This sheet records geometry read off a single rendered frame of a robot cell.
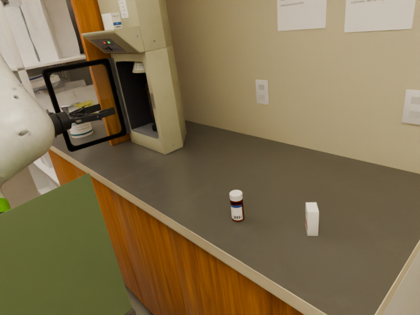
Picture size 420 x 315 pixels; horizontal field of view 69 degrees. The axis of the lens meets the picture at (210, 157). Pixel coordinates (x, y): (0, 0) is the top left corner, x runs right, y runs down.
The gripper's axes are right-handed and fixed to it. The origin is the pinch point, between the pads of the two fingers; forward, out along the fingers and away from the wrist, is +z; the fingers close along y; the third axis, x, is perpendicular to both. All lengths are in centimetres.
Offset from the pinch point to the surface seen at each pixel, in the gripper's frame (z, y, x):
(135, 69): 18.9, -0.7, -13.6
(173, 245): -10, -51, 42
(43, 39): 18, 114, -31
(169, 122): 22.7, -14.3, 10.8
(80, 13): 10.3, 22.9, -39.8
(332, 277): -3, -107, 25
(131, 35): 12.5, -14.2, -28.5
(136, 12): 17.1, -13.6, -36.5
